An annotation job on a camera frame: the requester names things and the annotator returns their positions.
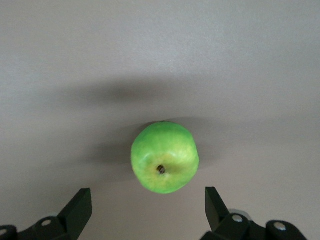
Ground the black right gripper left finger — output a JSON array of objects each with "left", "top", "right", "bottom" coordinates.
[{"left": 0, "top": 188, "right": 93, "bottom": 240}]

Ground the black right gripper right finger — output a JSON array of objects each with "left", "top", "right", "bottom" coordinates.
[{"left": 199, "top": 186, "right": 307, "bottom": 240}]

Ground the green apple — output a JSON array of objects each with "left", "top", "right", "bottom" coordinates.
[{"left": 130, "top": 121, "right": 200, "bottom": 195}]

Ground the brown table cloth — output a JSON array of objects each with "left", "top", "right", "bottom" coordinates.
[{"left": 0, "top": 0, "right": 320, "bottom": 240}]

